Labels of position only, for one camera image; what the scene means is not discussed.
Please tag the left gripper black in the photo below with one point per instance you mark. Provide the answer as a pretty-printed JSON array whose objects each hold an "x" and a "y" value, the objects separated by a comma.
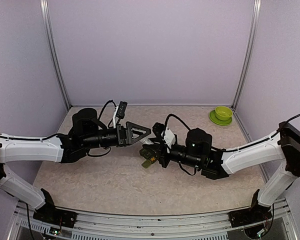
[{"x": 125, "y": 135}]

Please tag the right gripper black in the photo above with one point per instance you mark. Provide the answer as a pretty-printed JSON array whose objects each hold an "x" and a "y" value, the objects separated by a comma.
[{"x": 162, "y": 149}]

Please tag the white pill bottle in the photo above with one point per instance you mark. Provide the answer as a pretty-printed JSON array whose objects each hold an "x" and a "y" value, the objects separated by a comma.
[{"x": 147, "y": 141}]

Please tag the green weekly pill organizer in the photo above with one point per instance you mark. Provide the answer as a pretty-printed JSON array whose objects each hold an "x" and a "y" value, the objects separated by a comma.
[{"x": 150, "y": 157}]

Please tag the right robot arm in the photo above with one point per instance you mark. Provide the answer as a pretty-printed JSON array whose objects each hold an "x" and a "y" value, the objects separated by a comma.
[{"x": 214, "y": 163}]

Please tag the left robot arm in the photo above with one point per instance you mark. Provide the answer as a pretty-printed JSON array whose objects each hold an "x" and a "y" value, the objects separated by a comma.
[{"x": 87, "y": 133}]

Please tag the green saucer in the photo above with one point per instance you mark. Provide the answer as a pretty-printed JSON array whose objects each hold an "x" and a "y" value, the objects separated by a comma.
[{"x": 214, "y": 119}]

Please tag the green bowl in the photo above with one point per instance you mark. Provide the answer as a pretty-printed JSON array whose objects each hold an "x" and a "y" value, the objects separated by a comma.
[{"x": 223, "y": 113}]

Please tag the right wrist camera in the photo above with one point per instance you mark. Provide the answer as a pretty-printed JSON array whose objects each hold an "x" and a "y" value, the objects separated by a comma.
[{"x": 165, "y": 133}]

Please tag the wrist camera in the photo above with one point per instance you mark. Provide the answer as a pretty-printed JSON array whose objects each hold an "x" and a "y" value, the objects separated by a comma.
[
  {"x": 165, "y": 133},
  {"x": 119, "y": 113}
]

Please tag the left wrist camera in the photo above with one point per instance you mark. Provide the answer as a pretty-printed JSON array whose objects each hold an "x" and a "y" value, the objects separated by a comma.
[{"x": 119, "y": 113}]

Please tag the front aluminium rail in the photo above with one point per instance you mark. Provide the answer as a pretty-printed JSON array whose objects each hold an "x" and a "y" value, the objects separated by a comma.
[{"x": 105, "y": 226}]

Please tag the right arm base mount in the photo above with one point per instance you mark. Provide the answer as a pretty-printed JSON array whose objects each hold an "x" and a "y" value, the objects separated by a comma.
[{"x": 247, "y": 216}]

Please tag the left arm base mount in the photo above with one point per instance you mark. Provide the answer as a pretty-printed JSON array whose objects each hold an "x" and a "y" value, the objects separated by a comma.
[{"x": 55, "y": 216}]

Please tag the left aluminium frame post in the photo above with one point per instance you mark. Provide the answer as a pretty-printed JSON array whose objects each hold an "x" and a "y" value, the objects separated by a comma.
[{"x": 44, "y": 6}]

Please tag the aluminium frame post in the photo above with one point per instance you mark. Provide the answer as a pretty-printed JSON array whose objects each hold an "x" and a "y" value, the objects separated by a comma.
[
  {"x": 44, "y": 6},
  {"x": 248, "y": 53}
]

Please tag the right aluminium frame post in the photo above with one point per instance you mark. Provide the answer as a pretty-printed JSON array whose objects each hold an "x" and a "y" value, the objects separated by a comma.
[{"x": 248, "y": 53}]

